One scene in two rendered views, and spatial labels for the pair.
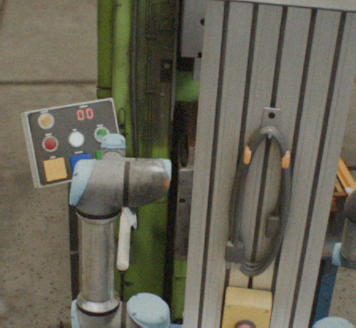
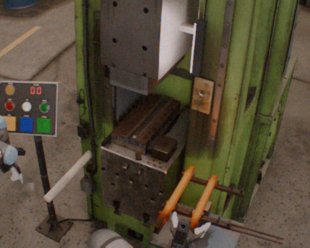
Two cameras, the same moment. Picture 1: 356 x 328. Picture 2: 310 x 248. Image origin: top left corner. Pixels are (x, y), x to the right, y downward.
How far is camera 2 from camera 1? 150 cm
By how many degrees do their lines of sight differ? 25
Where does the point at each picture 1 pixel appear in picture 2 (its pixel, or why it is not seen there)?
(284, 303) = not seen: outside the picture
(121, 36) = (79, 39)
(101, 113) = (47, 92)
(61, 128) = (18, 97)
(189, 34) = (104, 48)
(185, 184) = (104, 158)
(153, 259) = not seen: hidden behind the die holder
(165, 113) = (109, 101)
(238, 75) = not seen: outside the picture
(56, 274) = (74, 180)
